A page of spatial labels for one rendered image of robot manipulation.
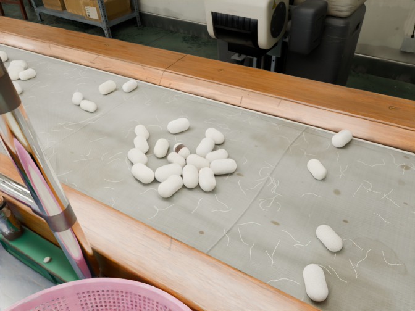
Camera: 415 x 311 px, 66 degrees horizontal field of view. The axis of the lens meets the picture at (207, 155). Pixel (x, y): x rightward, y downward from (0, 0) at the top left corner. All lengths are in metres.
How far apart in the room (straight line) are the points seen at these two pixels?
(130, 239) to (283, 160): 0.24
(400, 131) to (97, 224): 0.44
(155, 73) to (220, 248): 0.43
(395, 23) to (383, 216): 2.05
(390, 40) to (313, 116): 1.92
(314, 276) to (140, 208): 0.22
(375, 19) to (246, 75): 1.85
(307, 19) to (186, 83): 0.56
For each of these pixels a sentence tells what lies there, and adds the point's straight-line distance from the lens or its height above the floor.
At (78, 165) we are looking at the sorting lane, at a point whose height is 0.74.
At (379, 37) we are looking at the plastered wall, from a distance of 2.47.
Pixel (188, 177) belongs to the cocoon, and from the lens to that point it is 0.42.
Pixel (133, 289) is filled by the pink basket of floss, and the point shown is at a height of 0.76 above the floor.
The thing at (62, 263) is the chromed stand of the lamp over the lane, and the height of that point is 0.71.
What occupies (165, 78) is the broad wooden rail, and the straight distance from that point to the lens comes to 0.68.
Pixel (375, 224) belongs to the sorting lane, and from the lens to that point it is 0.44.
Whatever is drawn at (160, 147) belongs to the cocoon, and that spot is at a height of 0.76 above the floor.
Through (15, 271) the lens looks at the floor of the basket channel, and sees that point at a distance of 0.52.
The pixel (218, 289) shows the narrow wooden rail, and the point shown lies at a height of 0.76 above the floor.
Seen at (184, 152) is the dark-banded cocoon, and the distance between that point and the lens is 0.47.
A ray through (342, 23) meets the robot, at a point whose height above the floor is 0.67.
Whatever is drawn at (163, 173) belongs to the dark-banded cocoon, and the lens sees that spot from 0.44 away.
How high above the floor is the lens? 1.05
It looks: 40 degrees down
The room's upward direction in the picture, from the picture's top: 3 degrees counter-clockwise
